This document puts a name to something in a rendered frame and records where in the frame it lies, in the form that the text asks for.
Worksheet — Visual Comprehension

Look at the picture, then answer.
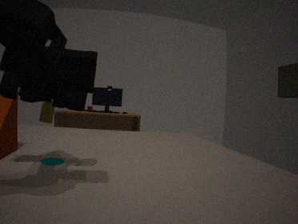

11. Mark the yellow cylinder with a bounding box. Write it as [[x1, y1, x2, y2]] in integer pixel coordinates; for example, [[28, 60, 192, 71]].
[[39, 99, 54, 123]]

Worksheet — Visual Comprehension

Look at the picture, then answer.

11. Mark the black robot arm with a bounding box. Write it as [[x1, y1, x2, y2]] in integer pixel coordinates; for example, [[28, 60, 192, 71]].
[[0, 0, 98, 93]]

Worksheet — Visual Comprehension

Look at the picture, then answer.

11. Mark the cyan circle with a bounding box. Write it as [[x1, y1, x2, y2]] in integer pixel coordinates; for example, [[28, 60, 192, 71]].
[[41, 158, 64, 166]]

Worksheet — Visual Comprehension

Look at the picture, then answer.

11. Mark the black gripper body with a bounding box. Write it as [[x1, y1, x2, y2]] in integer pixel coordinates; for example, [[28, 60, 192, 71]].
[[0, 71, 87, 111]]

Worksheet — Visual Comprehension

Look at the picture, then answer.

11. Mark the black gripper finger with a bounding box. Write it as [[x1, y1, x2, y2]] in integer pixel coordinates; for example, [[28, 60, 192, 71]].
[[20, 96, 42, 103], [52, 99, 66, 108]]

